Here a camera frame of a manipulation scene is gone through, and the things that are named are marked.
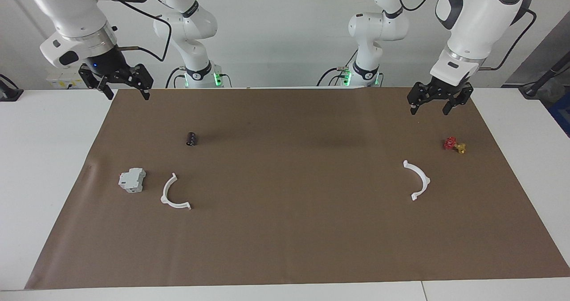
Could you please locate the black stand pole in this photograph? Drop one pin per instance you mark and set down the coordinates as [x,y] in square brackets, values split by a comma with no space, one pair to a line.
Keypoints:
[541,80]

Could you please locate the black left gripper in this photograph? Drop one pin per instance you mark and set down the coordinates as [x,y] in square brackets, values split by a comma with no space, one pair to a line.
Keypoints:
[441,91]

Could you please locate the white circuit breaker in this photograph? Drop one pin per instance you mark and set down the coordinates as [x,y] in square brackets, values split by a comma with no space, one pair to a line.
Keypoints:
[132,180]

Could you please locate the brown paper table mat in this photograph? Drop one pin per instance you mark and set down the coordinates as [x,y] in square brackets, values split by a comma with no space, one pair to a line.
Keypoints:
[285,229]

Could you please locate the white power strip box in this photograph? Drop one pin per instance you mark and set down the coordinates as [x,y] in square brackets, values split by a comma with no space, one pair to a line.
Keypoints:
[58,80]

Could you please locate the black cylindrical capacitor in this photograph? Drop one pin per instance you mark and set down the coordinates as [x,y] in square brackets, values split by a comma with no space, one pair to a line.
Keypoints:
[192,139]

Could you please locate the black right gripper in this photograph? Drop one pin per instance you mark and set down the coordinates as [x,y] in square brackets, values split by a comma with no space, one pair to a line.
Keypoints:
[104,65]

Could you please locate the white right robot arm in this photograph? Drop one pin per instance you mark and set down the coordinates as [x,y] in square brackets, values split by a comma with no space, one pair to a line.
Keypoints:
[75,11]

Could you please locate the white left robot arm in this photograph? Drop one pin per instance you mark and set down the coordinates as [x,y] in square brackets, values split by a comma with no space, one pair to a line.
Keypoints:
[476,20]

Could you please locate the red and yellow valve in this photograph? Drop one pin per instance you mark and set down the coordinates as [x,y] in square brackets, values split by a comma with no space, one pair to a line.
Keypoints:
[451,143]

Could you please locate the black table clamp mount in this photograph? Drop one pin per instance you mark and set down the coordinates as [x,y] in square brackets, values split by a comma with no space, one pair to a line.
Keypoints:
[9,94]

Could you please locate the blue plastic crate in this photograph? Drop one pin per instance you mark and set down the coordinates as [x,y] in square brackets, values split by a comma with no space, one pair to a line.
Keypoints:
[562,114]

